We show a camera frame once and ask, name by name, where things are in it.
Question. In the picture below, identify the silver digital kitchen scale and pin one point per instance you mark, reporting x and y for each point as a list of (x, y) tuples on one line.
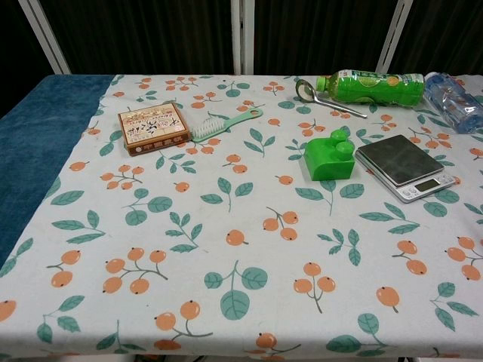
[(400, 158)]

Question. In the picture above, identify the green tea bottle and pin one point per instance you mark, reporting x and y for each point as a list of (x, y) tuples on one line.
[(377, 88)]

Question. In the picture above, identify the white frame pole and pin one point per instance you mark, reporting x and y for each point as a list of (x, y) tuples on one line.
[(394, 35), (243, 37), (45, 35)]

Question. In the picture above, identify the green plastic block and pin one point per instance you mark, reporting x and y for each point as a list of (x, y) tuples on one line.
[(328, 162)]

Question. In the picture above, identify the blue table cover cloth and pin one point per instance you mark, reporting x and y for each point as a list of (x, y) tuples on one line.
[(37, 132)]

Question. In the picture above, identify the floral white tablecloth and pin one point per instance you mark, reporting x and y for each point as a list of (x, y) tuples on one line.
[(226, 211)]

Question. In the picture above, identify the metal spoon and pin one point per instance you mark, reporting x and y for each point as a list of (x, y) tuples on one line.
[(304, 90)]

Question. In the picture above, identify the light green brush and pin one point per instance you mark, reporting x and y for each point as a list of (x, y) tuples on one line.
[(241, 117)]

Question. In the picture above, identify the brown printed cardboard box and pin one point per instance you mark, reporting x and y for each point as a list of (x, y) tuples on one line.
[(151, 126)]

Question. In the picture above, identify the black curtain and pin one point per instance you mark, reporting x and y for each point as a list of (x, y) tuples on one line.
[(151, 34)]

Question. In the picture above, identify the clear water bottle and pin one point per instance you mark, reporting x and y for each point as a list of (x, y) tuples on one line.
[(453, 102)]

